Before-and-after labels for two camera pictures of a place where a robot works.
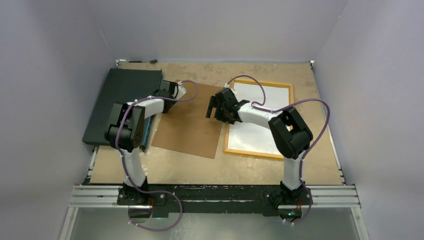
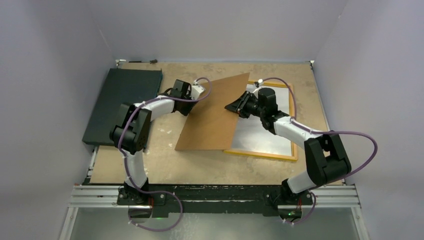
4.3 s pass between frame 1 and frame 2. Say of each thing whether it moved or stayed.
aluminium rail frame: stayed
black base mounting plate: stayed
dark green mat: stayed
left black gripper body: moved
